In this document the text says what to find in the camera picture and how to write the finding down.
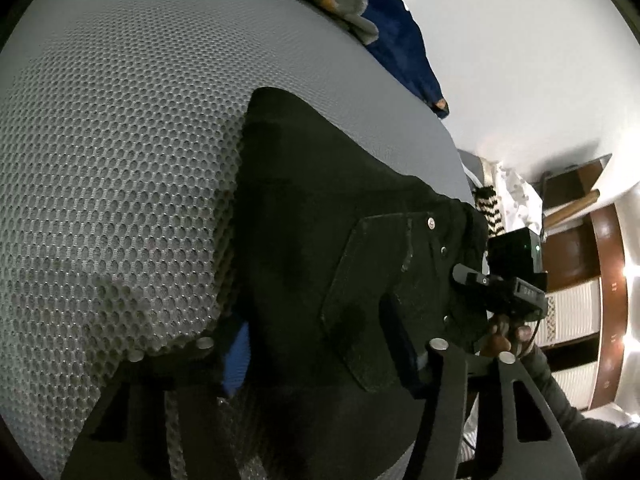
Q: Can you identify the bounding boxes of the grey mesh mattress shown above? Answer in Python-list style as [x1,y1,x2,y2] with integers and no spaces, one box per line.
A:
[0,0,474,480]

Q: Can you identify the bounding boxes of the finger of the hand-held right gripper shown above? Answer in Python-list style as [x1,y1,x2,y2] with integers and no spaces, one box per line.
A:
[452,263,491,288]

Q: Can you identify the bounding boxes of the wooden rod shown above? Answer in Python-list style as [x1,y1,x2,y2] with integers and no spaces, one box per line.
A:
[542,189,601,225]

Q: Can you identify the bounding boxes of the person's right forearm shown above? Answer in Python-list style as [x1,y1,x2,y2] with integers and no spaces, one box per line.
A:
[520,344,640,480]

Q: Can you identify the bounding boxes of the black pants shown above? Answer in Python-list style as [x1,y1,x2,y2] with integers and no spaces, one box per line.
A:
[215,87,494,480]

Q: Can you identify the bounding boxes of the white ribbed panel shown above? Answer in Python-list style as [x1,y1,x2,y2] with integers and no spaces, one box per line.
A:
[537,279,604,352]
[550,359,602,407]

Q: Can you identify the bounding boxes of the white dotted cloth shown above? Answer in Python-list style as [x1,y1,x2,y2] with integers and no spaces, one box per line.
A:
[492,162,545,234]

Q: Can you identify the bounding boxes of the black and cream striped knit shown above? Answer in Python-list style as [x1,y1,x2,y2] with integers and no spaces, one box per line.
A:
[472,186,506,237]

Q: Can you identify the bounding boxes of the person's right hand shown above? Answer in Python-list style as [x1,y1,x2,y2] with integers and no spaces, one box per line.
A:
[482,313,536,361]

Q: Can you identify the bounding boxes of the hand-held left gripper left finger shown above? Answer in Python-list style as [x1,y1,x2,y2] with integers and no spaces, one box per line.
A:
[60,321,253,480]

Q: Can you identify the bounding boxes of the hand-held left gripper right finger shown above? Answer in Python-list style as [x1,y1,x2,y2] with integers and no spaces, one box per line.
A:
[377,292,584,480]

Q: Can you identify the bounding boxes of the brown wooden furniture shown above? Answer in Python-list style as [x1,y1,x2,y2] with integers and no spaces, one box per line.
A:
[537,155,631,411]

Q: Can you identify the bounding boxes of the blue patterned blanket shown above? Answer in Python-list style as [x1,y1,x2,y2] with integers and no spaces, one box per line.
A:
[270,0,451,120]

